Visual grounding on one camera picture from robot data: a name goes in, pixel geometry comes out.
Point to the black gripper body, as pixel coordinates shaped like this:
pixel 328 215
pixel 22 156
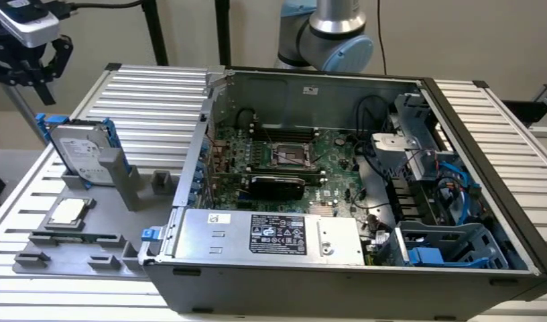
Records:
pixel 14 53

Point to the hard disk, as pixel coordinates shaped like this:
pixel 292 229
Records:
pixel 76 151

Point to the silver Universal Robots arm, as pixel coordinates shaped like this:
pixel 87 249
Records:
pixel 332 20

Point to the grey plastic disk bay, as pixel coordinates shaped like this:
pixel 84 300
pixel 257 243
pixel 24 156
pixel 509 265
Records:
pixel 457 234

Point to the grey metal pole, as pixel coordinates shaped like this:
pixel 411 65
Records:
pixel 23 110

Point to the black stand pole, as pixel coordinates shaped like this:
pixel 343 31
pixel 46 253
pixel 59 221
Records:
pixel 223 33
pixel 156 33

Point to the silver CPU chip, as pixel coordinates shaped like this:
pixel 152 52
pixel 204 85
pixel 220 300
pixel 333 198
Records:
pixel 70 210

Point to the grey parts rack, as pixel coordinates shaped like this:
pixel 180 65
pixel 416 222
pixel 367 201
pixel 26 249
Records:
pixel 104 214

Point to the black RAM slot row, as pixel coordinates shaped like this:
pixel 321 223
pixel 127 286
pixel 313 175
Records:
pixel 283 132
pixel 283 171

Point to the blue case latch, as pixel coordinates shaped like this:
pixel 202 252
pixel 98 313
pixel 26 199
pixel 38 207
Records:
pixel 151 234

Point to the CPU socket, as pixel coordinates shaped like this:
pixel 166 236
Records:
pixel 292 155

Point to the black graphics card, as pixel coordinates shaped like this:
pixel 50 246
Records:
pixel 276 188

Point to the silver power supply unit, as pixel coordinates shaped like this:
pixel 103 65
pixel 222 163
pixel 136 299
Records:
pixel 238 241

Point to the green motherboard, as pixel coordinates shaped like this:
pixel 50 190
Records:
pixel 341 174

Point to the silver chipset heatsink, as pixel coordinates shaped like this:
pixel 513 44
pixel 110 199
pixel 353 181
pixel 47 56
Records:
pixel 323 210

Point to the metal drive cage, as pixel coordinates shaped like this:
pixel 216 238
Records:
pixel 412 134

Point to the open black PC case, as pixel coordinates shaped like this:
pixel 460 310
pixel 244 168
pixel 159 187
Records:
pixel 327 292

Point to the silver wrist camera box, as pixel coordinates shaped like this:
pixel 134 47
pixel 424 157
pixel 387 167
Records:
pixel 30 25

